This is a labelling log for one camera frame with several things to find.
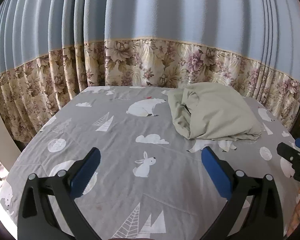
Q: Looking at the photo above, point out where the blue floral curtain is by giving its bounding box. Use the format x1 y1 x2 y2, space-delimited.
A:
0 0 300 142

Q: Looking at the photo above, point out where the white headboard panel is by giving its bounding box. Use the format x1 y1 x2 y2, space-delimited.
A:
0 116 21 172

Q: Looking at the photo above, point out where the grey animal print bedsheet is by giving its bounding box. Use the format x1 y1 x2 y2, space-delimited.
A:
0 87 300 239

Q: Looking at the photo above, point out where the beige hooded jacket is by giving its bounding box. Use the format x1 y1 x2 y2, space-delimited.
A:
167 82 262 141

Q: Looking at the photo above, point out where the person's right hand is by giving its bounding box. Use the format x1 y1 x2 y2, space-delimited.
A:
287 189 300 237

